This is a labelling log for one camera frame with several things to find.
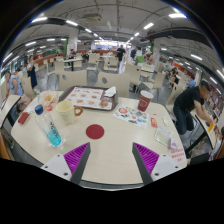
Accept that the clear plastic food bag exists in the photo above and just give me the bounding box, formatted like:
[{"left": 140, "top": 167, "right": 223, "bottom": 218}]
[{"left": 37, "top": 90, "right": 60, "bottom": 109}]

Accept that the dark red flat packet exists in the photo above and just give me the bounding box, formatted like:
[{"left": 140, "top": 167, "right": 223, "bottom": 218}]
[{"left": 17, "top": 111, "right": 31, "bottom": 126}]

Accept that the white sticker with red text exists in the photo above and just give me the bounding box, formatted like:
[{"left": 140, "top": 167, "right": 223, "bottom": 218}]
[{"left": 170, "top": 146, "right": 188, "bottom": 164}]

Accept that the brown tray with paper liner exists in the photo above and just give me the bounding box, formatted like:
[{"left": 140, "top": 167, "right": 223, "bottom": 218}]
[{"left": 59, "top": 85, "right": 119, "bottom": 112}]

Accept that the white printed paper card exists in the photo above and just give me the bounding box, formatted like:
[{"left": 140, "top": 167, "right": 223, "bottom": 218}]
[{"left": 24, "top": 104, "right": 38, "bottom": 115}]

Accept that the colourful printed leaflet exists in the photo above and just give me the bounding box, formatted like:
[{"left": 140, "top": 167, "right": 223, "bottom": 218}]
[{"left": 112, "top": 103, "right": 150, "bottom": 130}]

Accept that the group of beige chairs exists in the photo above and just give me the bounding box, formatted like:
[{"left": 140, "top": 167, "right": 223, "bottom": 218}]
[{"left": 44, "top": 51, "right": 186, "bottom": 101}]

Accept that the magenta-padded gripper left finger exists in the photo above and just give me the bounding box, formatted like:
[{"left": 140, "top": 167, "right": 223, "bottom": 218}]
[{"left": 40, "top": 142, "right": 92, "bottom": 185}]

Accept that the clear blue-capped water bottle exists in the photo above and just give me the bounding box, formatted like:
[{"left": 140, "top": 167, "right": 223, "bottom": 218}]
[{"left": 34, "top": 104, "right": 64, "bottom": 148}]

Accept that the clear plastic wrapper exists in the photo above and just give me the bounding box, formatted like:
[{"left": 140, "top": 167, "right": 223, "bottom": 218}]
[{"left": 153, "top": 126, "right": 174, "bottom": 148}]

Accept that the white paper napkin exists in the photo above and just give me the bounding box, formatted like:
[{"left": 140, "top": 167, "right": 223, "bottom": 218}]
[{"left": 103, "top": 85, "right": 118, "bottom": 98}]

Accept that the ceiling air conditioner unit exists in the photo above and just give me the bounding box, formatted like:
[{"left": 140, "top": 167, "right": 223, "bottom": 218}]
[{"left": 81, "top": 13, "right": 103, "bottom": 24}]

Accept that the neighbouring beige table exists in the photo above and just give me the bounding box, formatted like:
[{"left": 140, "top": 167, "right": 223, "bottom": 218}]
[
  {"left": 0, "top": 94, "right": 22, "bottom": 129},
  {"left": 194, "top": 113, "right": 218, "bottom": 151}
]

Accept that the flat round red coaster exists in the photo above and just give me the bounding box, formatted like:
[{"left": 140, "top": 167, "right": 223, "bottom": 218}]
[{"left": 85, "top": 123, "right": 106, "bottom": 140}]

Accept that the small red sauce sachet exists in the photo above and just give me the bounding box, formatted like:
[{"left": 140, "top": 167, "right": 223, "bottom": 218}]
[{"left": 149, "top": 116, "right": 159, "bottom": 129}]

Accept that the red paper cup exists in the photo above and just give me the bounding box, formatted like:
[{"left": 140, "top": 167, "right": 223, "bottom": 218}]
[{"left": 137, "top": 89, "right": 155, "bottom": 113}]

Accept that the cream mug with brown handle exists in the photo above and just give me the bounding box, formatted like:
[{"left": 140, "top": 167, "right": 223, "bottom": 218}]
[{"left": 55, "top": 99, "right": 84, "bottom": 126}]

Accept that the person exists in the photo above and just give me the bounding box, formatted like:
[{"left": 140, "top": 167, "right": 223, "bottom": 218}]
[
  {"left": 68, "top": 48, "right": 78, "bottom": 61},
  {"left": 26, "top": 54, "right": 39, "bottom": 89},
  {"left": 186, "top": 74, "right": 197, "bottom": 89},
  {"left": 172, "top": 79, "right": 214, "bottom": 136},
  {"left": 116, "top": 44, "right": 127, "bottom": 63},
  {"left": 4, "top": 69, "right": 32, "bottom": 113}
]

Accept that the group of ceiling lights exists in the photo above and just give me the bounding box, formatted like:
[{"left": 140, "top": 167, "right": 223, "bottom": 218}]
[{"left": 1, "top": 12, "right": 224, "bottom": 79}]

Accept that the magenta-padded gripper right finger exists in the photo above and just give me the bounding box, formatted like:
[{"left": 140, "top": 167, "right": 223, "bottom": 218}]
[{"left": 131, "top": 142, "right": 188, "bottom": 185}]

